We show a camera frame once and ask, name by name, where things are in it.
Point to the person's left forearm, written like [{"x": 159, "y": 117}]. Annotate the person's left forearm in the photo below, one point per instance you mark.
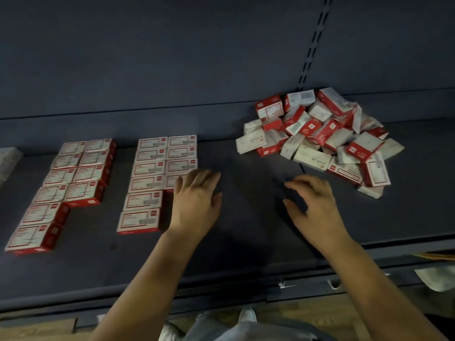
[{"x": 153, "y": 294}]

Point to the person's grey clothing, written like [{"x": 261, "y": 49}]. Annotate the person's grey clothing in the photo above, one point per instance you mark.
[{"x": 256, "y": 331}]

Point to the person's right hand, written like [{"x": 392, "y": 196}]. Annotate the person's right hand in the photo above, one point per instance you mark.
[{"x": 316, "y": 213}]

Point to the person's grey shoe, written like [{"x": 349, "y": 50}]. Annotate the person's grey shoe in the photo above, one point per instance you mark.
[
  {"x": 169, "y": 332},
  {"x": 247, "y": 315}
]

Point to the brown packaged items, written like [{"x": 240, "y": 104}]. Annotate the brown packaged items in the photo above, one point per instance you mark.
[{"x": 435, "y": 256}]

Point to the dark metal shelf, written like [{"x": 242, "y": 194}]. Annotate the dark metal shelf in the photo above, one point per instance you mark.
[{"x": 178, "y": 53}]

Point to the white paper card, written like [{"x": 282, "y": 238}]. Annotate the white paper card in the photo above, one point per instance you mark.
[{"x": 286, "y": 284}]

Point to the clear packaged insoles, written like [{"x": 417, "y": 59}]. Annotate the clear packaged insoles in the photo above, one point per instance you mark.
[{"x": 437, "y": 277}]

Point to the person's right forearm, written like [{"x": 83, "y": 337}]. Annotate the person's right forearm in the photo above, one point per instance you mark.
[{"x": 377, "y": 294}]

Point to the pile of red white boxes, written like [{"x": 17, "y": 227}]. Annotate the pile of red white boxes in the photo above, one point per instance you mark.
[{"x": 320, "y": 138}]

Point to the person's left hand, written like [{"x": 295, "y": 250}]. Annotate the person's left hand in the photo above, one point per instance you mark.
[{"x": 193, "y": 208}]

